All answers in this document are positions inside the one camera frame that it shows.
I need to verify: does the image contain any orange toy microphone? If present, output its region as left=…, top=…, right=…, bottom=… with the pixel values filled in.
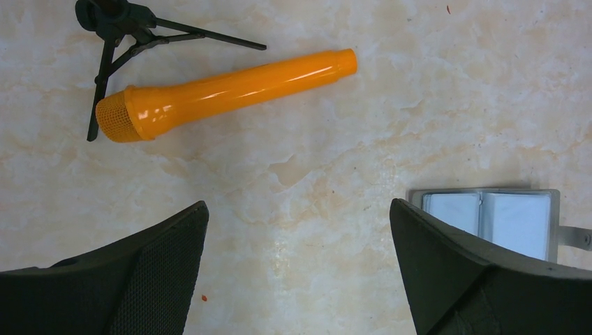
left=96, top=49, right=357, bottom=143

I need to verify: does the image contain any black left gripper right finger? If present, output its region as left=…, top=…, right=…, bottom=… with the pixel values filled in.
left=390, top=198, right=591, bottom=334

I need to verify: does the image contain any black tripod microphone stand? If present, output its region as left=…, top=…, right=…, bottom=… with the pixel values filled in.
left=75, top=0, right=267, bottom=142

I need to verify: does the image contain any grey leather card holder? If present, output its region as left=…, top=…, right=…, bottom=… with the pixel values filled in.
left=408, top=188, right=591, bottom=262

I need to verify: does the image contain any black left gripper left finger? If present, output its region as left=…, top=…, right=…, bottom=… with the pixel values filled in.
left=1, top=201, right=209, bottom=334

